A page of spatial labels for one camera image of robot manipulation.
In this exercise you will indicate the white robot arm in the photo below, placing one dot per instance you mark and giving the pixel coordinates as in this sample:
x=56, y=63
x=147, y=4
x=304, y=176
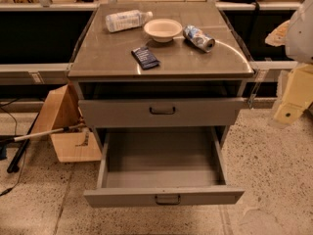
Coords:
x=296, y=35

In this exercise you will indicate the clear plastic water bottle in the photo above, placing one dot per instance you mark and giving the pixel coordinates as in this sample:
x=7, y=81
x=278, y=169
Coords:
x=127, y=20

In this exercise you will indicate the grey metal drawer cabinet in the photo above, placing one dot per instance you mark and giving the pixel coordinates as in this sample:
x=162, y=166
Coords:
x=128, y=80

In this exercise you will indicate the open grey middle drawer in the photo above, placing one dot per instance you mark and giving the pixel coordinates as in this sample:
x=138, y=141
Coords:
x=149, y=167

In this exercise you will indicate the dark blue rxbar wrapper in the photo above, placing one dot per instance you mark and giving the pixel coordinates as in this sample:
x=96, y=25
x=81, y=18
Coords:
x=145, y=58

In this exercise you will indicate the grey metal railing frame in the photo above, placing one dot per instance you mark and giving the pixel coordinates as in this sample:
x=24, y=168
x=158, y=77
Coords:
x=49, y=41

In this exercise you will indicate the white and black pole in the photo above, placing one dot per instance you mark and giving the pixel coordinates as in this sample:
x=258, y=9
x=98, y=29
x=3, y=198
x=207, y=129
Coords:
x=39, y=134

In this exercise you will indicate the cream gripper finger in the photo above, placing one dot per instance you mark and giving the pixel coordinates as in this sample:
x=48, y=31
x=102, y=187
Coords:
x=278, y=36
x=296, y=95

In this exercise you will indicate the closed grey upper drawer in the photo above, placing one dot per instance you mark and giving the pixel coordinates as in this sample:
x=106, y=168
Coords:
x=161, y=112

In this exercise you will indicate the crushed blue silver can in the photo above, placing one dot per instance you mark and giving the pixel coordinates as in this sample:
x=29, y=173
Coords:
x=198, y=38

